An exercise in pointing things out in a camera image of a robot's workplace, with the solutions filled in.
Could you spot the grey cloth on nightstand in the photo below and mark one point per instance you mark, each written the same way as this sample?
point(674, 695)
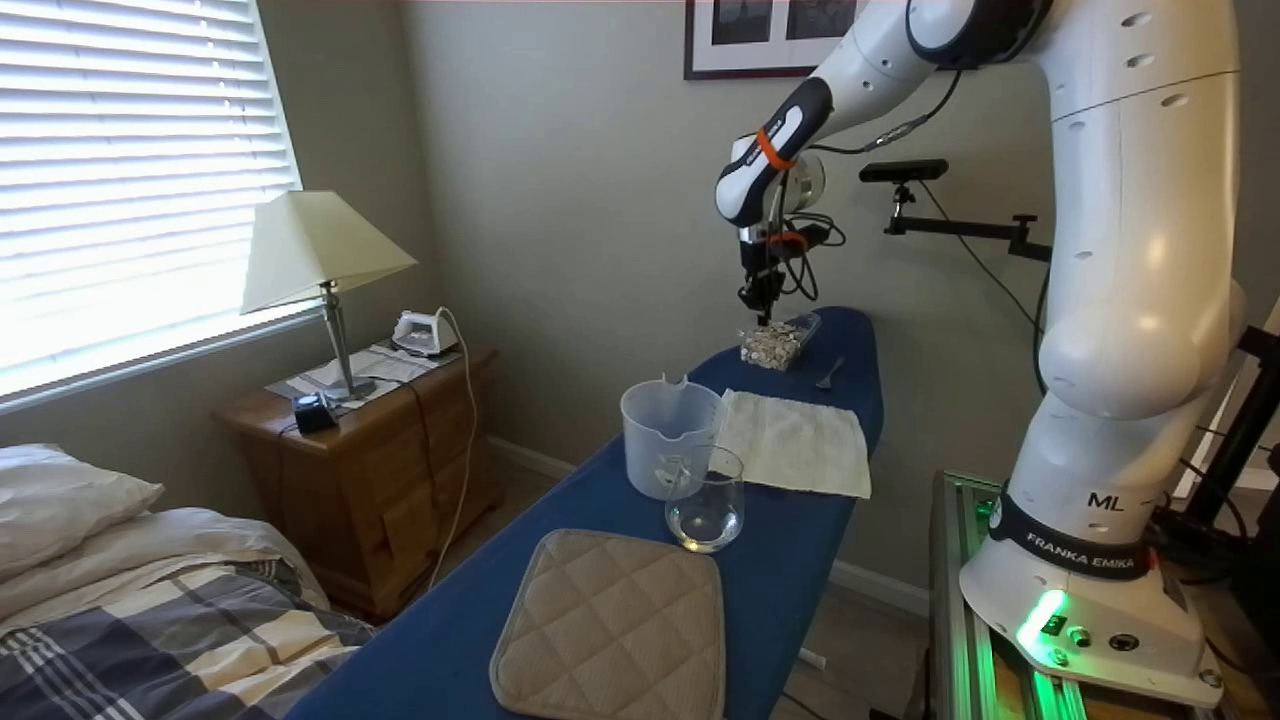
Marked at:
point(383, 365)

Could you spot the clear plastic lunchbox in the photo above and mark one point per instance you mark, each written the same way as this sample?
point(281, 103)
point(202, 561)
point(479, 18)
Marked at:
point(800, 346)

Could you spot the small white device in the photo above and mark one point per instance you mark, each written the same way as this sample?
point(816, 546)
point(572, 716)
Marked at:
point(427, 333)

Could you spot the grey quilted pot holder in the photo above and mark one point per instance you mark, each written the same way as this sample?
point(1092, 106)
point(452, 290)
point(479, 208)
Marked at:
point(607, 624)

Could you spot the black stereo camera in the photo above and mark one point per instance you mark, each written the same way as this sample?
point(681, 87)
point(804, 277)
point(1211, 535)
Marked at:
point(907, 171)

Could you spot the wooden nightstand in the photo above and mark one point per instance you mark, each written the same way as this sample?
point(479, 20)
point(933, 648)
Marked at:
point(344, 495)

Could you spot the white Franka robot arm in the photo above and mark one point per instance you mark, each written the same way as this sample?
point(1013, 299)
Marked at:
point(1133, 306)

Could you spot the black framed picture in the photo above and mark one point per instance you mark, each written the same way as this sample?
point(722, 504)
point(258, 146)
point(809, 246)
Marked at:
point(773, 35)

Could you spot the white window blinds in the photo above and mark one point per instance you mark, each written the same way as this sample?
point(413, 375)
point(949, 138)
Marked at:
point(132, 173)

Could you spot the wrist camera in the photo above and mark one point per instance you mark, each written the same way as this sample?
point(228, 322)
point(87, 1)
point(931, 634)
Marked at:
point(815, 232)

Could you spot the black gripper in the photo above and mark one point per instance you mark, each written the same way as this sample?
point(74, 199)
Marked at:
point(760, 257)

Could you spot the white folded towel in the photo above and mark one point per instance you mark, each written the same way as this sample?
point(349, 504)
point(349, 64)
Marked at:
point(794, 444)

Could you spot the table lamp beige shade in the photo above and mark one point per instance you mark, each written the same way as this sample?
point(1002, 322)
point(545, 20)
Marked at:
point(320, 246)

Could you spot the small black alarm clock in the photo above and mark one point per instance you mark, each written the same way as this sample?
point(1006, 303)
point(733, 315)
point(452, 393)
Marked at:
point(315, 414)

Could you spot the black metal stand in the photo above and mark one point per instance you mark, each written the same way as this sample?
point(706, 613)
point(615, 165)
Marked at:
point(1241, 424)

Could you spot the blue ironing board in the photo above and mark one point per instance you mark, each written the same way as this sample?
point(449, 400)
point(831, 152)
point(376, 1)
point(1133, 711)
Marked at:
point(441, 642)

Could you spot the white pillow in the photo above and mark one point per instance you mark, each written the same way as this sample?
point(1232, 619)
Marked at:
point(60, 503)

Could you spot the clear drinking glass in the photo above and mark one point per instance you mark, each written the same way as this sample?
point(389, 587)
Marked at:
point(706, 524)

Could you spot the clear plastic measuring jug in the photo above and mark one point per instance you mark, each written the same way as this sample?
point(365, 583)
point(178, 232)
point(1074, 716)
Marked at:
point(666, 435)

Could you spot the white bed sheet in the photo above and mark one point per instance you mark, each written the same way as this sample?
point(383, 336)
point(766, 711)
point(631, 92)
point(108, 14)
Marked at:
point(160, 546)

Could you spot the aluminium robot base stand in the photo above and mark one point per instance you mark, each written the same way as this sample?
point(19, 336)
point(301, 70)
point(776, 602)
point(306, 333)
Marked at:
point(965, 666)

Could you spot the bed with plaid blanket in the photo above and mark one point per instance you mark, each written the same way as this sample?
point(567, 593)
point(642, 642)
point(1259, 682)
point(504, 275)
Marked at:
point(174, 655)

